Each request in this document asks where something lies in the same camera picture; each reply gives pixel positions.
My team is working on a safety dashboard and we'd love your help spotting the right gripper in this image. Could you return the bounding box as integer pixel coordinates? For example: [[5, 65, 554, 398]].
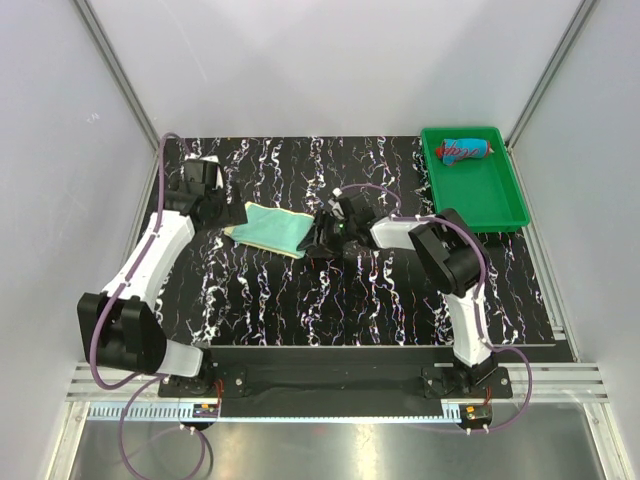
[[297, 209, 357, 260]]

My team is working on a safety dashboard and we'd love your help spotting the yellow and green towel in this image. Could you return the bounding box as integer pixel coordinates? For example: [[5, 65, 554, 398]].
[[224, 202, 314, 259]]

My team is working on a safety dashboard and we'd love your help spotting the red and blue towel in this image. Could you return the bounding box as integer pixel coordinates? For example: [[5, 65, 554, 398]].
[[435, 138, 494, 166]]

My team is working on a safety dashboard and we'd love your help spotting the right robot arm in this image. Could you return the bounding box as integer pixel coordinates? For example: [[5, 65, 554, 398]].
[[298, 189, 497, 398]]

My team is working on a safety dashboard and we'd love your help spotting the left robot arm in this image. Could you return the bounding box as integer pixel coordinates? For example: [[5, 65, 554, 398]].
[[77, 156, 247, 396]]

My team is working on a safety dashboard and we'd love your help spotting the green plastic bin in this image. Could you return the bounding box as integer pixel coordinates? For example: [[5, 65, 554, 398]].
[[421, 126, 530, 233]]

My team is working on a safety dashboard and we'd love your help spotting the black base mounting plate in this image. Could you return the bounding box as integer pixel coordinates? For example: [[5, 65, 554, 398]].
[[158, 346, 513, 420]]

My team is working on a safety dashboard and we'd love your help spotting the aluminium rail frame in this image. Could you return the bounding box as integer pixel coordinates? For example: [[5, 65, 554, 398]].
[[64, 362, 610, 401]]

